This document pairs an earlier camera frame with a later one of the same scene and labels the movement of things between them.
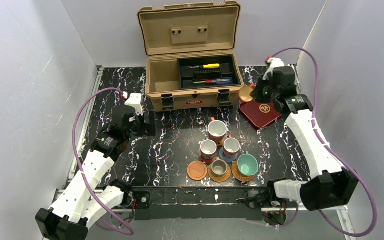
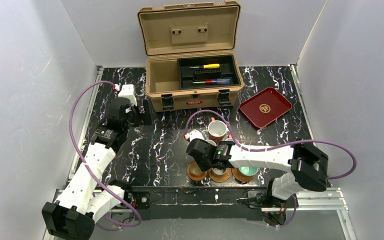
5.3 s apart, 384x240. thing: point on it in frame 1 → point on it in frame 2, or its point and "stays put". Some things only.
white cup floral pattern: [217, 129] stays put
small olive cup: [219, 168] stays put
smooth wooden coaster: [197, 170] stays put
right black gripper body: [259, 91] → [194, 149]
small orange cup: [244, 94] → [195, 169]
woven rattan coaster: [219, 179] stays put
